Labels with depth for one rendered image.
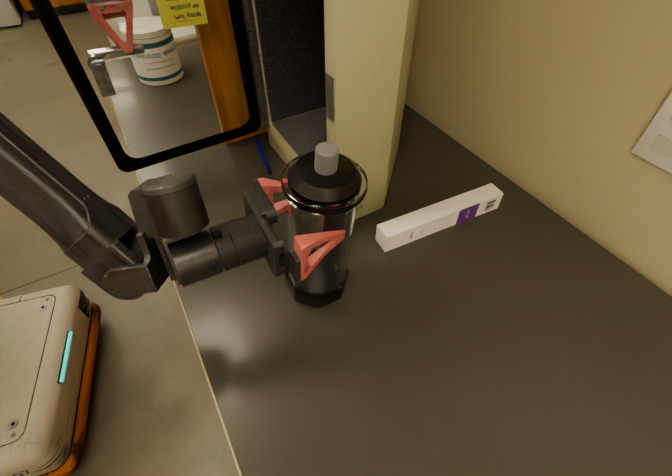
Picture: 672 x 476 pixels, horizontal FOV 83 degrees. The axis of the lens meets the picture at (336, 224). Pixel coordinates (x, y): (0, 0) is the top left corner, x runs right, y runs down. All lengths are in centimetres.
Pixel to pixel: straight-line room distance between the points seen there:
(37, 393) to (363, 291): 116
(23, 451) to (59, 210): 108
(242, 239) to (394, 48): 33
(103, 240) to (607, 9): 77
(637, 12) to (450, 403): 62
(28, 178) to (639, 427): 77
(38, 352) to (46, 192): 118
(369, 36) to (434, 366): 46
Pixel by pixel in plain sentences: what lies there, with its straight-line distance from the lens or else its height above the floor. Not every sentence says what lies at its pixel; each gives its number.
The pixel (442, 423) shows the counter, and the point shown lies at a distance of 57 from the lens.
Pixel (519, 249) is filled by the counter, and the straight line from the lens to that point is 77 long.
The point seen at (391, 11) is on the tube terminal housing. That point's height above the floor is 131.
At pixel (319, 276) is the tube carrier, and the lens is 55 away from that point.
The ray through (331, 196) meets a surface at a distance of 44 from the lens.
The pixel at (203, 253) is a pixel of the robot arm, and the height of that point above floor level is 114.
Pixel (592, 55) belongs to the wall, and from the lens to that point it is 80.
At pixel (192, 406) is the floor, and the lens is 163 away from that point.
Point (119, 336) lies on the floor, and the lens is 188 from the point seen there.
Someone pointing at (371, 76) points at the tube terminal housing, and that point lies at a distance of 58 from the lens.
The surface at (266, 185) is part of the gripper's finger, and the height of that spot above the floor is 114.
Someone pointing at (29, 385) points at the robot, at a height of 28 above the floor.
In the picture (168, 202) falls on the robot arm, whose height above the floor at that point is 120.
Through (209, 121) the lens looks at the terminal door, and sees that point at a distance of 85.
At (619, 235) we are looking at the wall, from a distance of 86.
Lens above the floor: 147
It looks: 47 degrees down
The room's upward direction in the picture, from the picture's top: straight up
